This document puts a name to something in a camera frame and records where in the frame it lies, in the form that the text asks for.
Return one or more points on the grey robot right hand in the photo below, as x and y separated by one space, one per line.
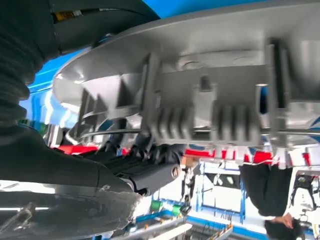
50 165

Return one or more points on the person in black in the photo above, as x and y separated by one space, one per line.
267 188

